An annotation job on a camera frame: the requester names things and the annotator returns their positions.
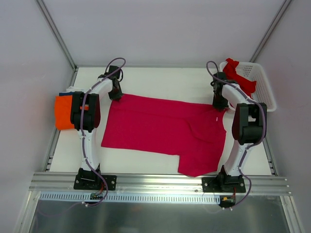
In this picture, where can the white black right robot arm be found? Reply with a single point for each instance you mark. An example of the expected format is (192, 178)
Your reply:
(248, 127)

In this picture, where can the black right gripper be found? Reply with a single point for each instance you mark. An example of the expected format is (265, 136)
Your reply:
(219, 104)

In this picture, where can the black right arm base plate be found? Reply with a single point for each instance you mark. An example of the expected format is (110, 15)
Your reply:
(223, 185)

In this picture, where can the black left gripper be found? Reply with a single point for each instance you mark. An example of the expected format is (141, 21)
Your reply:
(115, 94)

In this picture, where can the navy blue folded t shirt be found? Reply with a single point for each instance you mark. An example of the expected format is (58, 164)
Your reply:
(66, 93)

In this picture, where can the white folded t shirt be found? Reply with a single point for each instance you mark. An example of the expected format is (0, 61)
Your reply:
(73, 89)

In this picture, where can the orange folded t shirt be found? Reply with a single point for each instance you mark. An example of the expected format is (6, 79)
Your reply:
(62, 111)

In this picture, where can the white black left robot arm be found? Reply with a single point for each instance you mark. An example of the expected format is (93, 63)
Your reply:
(85, 115)

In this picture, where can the magenta t shirt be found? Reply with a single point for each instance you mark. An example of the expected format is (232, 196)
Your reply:
(193, 131)

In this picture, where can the white perforated plastic basket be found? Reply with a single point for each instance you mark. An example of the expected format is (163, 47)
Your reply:
(255, 72)

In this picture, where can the white slotted cable duct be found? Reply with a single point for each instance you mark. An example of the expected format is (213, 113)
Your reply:
(131, 198)

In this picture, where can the aluminium front rail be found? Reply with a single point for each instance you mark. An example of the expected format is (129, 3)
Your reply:
(158, 184)

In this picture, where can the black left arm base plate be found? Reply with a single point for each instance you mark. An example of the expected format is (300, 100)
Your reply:
(92, 182)

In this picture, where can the red t shirt in basket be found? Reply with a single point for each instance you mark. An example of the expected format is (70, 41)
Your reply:
(246, 85)

